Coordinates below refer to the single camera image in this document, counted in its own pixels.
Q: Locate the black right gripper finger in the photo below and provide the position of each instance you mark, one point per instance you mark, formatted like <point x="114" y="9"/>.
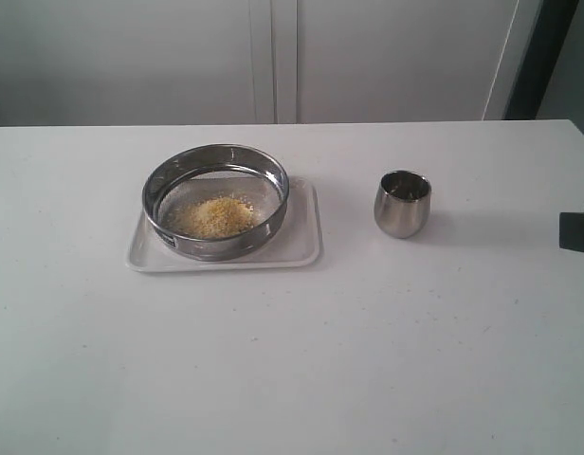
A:
<point x="571" y="231"/>

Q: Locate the stainless steel cup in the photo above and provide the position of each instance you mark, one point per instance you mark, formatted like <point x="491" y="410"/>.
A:
<point x="402" y="203"/>

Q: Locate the yellow fine grain pile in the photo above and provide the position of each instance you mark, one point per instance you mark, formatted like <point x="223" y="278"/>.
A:
<point x="215" y="218"/>

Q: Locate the round steel mesh sieve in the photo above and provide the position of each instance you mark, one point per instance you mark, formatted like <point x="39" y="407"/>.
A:
<point x="211" y="171"/>

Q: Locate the white rectangular plastic tray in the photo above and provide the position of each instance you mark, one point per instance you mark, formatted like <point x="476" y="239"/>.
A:
<point x="296" y="244"/>

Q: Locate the white cabinet with doors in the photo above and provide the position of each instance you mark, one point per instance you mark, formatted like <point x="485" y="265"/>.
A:
<point x="241" y="62"/>

